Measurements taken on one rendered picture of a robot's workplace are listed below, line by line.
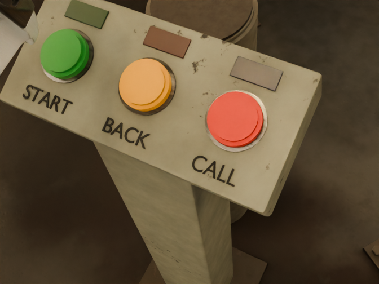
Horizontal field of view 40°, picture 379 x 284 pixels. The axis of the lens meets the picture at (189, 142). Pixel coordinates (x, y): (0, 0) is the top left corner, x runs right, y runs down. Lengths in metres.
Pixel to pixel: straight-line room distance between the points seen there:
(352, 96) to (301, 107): 0.76
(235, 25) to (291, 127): 0.19
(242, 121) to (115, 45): 0.12
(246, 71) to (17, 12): 0.16
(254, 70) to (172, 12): 0.19
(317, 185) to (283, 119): 0.65
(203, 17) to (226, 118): 0.20
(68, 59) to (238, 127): 0.15
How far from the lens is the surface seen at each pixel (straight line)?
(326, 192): 1.02
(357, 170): 1.05
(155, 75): 0.39
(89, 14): 0.44
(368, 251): 0.99
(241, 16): 0.55
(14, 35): 0.35
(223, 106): 0.37
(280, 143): 0.37
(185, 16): 0.55
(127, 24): 0.43
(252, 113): 0.37
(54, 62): 0.43
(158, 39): 0.41
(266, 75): 0.38
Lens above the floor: 0.92
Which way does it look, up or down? 61 degrees down
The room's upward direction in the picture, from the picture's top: 10 degrees counter-clockwise
